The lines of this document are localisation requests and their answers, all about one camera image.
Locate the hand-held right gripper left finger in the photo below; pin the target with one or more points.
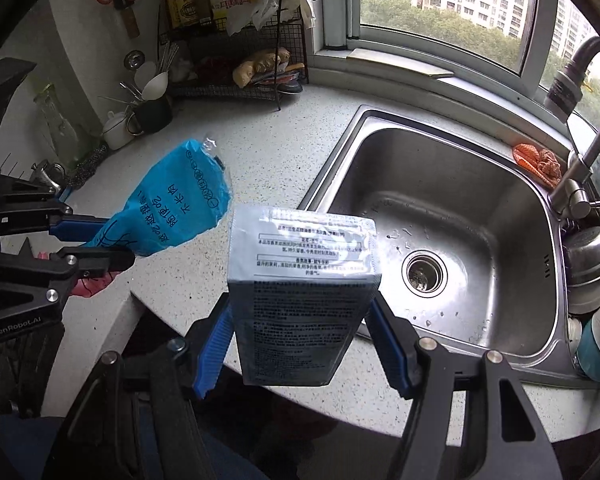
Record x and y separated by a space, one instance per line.
212 350

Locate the orange cloth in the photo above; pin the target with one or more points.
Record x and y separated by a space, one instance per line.
537 162

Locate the black mug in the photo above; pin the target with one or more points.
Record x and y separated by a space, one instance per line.
152 115

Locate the steel wool scourer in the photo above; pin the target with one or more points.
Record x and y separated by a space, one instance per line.
87 165

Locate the kitchen window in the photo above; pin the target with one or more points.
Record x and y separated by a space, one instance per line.
455 10

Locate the clear glass bottle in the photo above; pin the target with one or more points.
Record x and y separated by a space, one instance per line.
55 120

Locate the white teapot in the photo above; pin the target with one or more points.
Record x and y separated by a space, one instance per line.
116 129

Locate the red snack packets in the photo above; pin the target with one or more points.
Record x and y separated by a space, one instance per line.
275 77

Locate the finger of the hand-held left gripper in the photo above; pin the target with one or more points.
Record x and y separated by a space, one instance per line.
75 227
95 260

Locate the stainless steel sink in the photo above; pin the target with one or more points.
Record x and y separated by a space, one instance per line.
450 270

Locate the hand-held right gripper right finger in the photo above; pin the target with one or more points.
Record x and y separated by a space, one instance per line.
387 345

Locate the pink plastic bag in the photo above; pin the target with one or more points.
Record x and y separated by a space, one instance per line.
92 285

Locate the white printed pouch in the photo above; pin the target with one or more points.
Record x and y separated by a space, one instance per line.
290 310

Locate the bundle of chopsticks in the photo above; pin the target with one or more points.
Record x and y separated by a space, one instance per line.
167 57

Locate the steel gooseneck faucet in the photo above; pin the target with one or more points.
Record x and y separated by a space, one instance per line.
575 85

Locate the ginger root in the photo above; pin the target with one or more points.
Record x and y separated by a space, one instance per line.
252 67

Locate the white plastic bag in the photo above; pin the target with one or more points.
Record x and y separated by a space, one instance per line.
265 10

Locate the blue plastic bag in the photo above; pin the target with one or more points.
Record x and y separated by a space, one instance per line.
180 205

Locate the white ladle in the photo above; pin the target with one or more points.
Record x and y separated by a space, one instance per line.
155 87

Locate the steel bowl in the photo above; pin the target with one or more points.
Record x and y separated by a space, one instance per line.
592 265

